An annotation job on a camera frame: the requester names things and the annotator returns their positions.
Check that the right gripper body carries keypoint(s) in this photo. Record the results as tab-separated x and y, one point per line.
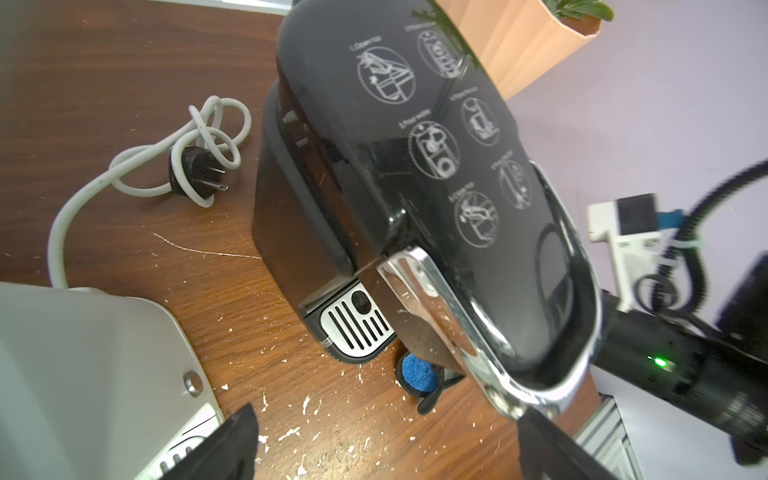
700	376

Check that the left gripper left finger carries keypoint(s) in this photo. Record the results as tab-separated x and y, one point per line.
228	453

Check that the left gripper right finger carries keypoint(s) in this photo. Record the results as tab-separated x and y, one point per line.
546	452

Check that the blue grey microfiber cloth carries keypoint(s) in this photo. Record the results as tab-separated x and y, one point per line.
424	381

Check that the white coffee machine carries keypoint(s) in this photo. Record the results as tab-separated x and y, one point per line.
97	386

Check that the black coffee machine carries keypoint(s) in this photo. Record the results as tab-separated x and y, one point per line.
394	200

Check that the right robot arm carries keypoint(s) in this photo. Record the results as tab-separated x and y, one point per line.
675	294

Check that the potted artificial plant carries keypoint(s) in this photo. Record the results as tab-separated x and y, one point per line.
518	41

